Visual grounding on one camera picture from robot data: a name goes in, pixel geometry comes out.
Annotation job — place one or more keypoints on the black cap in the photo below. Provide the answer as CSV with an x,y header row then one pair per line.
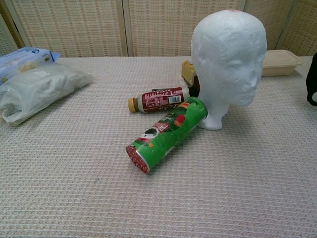
x,y
310,81

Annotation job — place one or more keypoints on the white foam mannequin head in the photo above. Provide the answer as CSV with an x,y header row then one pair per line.
x,y
227,62

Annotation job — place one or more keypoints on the green Pringles can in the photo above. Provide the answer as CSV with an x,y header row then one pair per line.
x,y
168,134

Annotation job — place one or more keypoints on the red label drink bottle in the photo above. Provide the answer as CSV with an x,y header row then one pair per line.
x,y
161,99

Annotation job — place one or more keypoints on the yellow tea bottle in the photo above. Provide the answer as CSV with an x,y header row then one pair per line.
x,y
188,72

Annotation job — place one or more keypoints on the woven folding screen panel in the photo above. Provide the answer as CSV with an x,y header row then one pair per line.
x,y
69,27
302,29
6,32
270,19
168,27

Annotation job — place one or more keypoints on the pink woven tablecloth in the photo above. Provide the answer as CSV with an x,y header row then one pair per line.
x,y
74,186

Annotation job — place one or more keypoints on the clear plastic bag with cloth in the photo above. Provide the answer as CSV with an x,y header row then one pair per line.
x,y
42,89

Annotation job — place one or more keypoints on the beige lidded food container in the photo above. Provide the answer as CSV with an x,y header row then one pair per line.
x,y
280,63

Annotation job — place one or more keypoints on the blue paper box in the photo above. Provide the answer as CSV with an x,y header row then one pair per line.
x,y
15,58

